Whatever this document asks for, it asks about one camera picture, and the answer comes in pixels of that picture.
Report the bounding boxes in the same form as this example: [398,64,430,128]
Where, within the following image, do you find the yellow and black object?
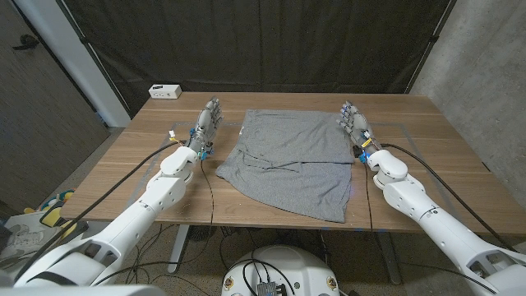
[39,205,79,231]

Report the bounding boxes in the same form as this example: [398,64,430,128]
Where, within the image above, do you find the grey sneaker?
[0,224,54,268]

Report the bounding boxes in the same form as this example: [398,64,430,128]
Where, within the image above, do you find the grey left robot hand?
[187,96,225,160]

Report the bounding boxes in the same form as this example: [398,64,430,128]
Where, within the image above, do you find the black door handle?
[12,34,40,51]

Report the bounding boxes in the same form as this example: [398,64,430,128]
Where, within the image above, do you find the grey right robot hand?
[336,100,382,164]

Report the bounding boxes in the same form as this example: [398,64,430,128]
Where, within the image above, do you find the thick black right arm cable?
[380,142,517,252]

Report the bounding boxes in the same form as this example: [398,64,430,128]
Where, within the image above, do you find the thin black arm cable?
[199,159,216,229]
[363,161,374,232]

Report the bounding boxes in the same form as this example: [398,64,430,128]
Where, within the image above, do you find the black backdrop stand pole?
[55,0,132,120]
[404,0,458,95]

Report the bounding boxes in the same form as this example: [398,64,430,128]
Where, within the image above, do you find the grey table leg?
[167,224,191,275]
[376,232,403,285]

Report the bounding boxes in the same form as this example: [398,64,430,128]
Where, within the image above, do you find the colourful plush toy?
[23,188,77,215]

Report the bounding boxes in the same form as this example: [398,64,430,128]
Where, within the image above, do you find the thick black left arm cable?
[14,139,184,283]

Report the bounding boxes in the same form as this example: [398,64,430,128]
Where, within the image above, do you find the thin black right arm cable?
[363,161,374,232]

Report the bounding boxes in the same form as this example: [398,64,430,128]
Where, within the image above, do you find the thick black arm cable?
[380,142,517,252]
[14,139,184,283]

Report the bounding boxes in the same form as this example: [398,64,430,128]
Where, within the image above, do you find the white power strip box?
[148,84,183,100]

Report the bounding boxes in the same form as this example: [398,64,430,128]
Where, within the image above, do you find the grey fabric shorts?
[215,109,357,224]

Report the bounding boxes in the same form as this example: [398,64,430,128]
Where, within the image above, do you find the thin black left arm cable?
[199,159,216,229]

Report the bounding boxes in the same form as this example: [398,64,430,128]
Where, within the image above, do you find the white robot torso shell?
[0,284,165,296]

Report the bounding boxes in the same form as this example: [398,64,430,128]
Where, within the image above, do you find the black backdrop curtain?
[61,0,457,118]

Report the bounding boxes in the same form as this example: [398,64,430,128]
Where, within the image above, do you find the tangled black floor cables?
[108,224,225,296]

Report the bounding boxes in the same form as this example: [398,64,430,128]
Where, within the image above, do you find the white door frame pillar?
[14,0,132,128]

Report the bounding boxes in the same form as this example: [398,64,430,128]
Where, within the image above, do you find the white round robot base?
[220,244,341,296]

